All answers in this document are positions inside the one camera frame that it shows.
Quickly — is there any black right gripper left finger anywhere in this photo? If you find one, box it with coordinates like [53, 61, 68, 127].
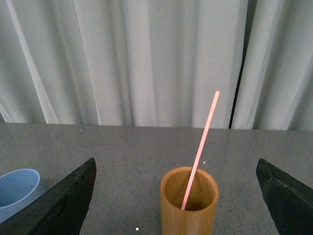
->
[0, 158, 96, 235]

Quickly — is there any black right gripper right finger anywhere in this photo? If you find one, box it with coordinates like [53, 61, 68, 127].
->
[256, 159, 313, 235]

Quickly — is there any blue plastic cup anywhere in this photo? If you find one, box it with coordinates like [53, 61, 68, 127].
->
[0, 168, 47, 223]

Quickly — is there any bamboo chopstick holder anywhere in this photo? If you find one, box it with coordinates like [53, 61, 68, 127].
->
[160, 166, 220, 235]

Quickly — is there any pink chopstick in holder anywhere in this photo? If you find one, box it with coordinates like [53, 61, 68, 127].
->
[181, 90, 220, 211]

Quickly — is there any white curtain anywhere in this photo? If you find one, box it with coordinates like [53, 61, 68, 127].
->
[0, 0, 313, 130]

